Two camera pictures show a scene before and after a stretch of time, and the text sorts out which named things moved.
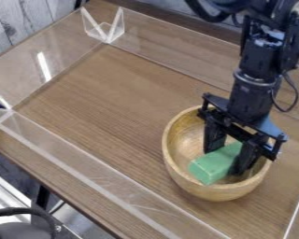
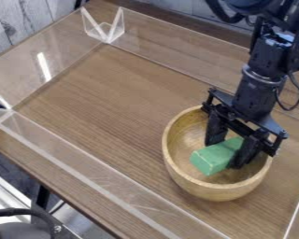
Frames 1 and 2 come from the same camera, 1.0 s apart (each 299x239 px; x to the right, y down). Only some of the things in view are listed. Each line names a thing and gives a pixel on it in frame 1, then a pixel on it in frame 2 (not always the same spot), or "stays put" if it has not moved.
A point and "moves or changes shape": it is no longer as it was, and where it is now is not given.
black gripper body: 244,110 stays put
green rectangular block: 210,167 moves or changes shape
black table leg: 44,197 stays put
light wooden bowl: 183,147 stays put
